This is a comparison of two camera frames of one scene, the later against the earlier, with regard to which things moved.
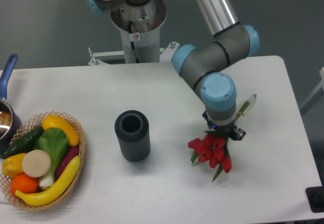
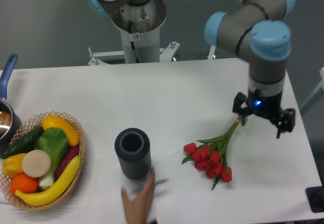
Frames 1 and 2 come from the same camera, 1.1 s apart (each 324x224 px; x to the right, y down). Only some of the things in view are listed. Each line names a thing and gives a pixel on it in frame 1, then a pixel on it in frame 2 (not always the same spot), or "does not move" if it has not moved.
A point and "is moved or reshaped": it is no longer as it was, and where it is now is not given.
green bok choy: [55, 142] does not move
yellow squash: [54, 121] does not move
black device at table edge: [315, 196] does not move
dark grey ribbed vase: [132, 128] to [132, 147]
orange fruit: [24, 183] does not move
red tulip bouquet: [212, 149] is moved or reshaped
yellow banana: [61, 186] does not move
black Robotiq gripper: [231, 131] to [267, 106]
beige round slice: [36, 163] does not move
